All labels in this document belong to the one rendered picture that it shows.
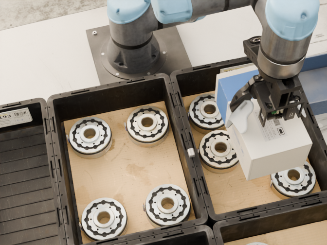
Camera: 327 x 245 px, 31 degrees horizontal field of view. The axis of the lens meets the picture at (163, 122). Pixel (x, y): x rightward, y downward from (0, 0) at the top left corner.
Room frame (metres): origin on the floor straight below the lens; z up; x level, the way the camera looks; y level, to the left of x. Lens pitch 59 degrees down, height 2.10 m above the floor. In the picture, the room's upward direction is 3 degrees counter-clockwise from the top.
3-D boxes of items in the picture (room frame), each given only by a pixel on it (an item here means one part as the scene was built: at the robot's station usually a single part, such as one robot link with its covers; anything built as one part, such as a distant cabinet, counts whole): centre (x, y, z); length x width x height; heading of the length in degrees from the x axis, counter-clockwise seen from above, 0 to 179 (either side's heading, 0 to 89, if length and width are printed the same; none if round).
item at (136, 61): (1.05, 0.07, 0.80); 0.15 x 0.15 x 0.10
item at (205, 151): (0.66, -0.13, 0.86); 0.10 x 0.10 x 0.01
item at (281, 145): (0.60, -0.19, 1.09); 0.20 x 0.12 x 0.09; 13
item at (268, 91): (0.57, -0.20, 1.25); 0.09 x 0.08 x 0.12; 13
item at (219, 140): (0.66, -0.13, 0.86); 0.05 x 0.05 x 0.01
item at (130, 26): (1.06, 0.07, 0.91); 0.13 x 0.12 x 0.14; 104
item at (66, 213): (0.62, 0.10, 0.92); 0.40 x 0.30 x 0.02; 10
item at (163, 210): (0.53, 0.00, 0.86); 0.05 x 0.05 x 0.01
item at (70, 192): (0.62, 0.10, 0.87); 0.40 x 0.30 x 0.11; 10
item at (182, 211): (0.53, 0.00, 0.86); 0.10 x 0.10 x 0.01
